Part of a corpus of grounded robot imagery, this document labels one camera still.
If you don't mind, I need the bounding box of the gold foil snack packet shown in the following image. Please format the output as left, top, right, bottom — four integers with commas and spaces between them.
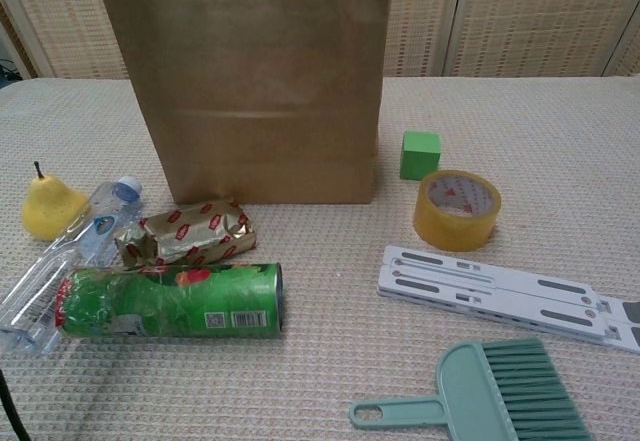
113, 198, 260, 267

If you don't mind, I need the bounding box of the green chips can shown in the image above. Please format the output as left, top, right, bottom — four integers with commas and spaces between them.
54, 260, 287, 343

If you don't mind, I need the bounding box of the clear plastic water bottle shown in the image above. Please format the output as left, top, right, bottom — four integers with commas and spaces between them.
0, 175, 145, 357

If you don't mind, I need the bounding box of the brown paper bag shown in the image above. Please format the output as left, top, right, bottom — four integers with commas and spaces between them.
97, 0, 393, 207

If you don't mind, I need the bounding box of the green cube block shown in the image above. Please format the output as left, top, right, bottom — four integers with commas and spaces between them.
398, 130, 444, 181

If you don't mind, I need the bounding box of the clear packing tape roll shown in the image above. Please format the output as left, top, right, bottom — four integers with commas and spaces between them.
412, 169, 503, 253

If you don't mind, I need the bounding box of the beige woven tablecloth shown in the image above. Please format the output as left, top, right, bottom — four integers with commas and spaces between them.
0, 76, 640, 441

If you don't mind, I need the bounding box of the white folding laptop stand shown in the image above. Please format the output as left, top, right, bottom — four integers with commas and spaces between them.
375, 244, 640, 355

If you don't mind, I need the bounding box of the teal hand brush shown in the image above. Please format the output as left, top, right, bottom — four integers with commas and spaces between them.
348, 338, 594, 441

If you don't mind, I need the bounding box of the bamboo folding screen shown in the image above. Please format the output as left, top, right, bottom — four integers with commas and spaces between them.
0, 0, 640, 81

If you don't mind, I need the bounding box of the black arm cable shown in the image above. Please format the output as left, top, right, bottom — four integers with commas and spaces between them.
0, 368, 29, 441

